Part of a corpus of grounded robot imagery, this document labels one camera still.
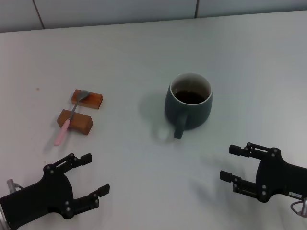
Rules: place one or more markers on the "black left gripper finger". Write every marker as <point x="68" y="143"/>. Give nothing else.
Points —
<point x="91" y="197"/>
<point x="76" y="160"/>

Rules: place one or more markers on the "flat orange wooden block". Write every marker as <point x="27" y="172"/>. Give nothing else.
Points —
<point x="92" y="100"/>

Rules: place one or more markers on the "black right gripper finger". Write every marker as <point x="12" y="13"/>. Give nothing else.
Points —
<point x="242" y="184"/>
<point x="249" y="150"/>

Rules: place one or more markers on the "brown arched wooden block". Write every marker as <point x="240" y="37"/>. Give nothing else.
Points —
<point x="81" y="122"/>

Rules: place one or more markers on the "grey cup with coffee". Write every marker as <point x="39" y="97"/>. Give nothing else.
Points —
<point x="189" y="115"/>

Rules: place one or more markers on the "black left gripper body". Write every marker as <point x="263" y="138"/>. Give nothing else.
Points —
<point x="36" y="198"/>

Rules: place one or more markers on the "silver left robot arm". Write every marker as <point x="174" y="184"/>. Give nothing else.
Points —
<point x="2" y="219"/>

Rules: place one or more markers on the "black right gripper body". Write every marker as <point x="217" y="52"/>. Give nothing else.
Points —
<point x="278" y="177"/>

